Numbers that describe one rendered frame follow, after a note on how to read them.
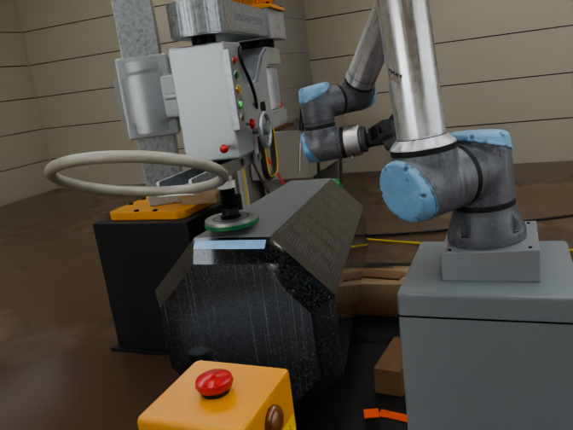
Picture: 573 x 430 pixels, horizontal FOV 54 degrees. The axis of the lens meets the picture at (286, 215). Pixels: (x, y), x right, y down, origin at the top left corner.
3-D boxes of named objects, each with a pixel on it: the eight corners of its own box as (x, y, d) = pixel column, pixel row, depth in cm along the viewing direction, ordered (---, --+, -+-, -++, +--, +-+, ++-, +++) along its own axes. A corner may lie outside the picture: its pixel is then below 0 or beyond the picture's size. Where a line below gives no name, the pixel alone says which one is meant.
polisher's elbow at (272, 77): (236, 113, 273) (230, 72, 269) (253, 109, 290) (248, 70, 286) (271, 110, 266) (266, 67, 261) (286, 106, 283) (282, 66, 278)
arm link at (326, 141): (298, 132, 160) (303, 167, 162) (340, 125, 157) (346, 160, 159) (304, 128, 169) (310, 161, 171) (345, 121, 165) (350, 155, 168)
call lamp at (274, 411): (261, 443, 56) (257, 415, 55) (274, 423, 59) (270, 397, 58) (277, 445, 55) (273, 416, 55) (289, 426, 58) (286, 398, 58)
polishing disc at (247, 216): (268, 212, 229) (267, 210, 228) (237, 228, 211) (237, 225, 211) (226, 212, 240) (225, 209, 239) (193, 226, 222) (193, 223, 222)
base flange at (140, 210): (107, 220, 304) (104, 212, 303) (159, 198, 348) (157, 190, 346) (183, 218, 285) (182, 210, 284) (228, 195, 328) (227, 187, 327)
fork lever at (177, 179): (221, 165, 245) (219, 153, 244) (263, 160, 240) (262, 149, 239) (148, 198, 180) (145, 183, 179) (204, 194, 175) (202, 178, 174)
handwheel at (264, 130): (252, 148, 236) (247, 111, 232) (275, 145, 233) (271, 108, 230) (242, 153, 222) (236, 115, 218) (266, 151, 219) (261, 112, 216)
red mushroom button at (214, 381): (189, 399, 58) (186, 382, 57) (208, 379, 61) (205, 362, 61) (223, 403, 56) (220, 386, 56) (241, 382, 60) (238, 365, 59)
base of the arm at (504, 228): (518, 221, 150) (516, 184, 147) (535, 245, 132) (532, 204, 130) (445, 229, 154) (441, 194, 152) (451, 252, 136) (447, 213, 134)
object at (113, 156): (110, 200, 186) (110, 191, 186) (251, 189, 173) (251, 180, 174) (-1, 171, 139) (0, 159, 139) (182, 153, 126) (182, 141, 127)
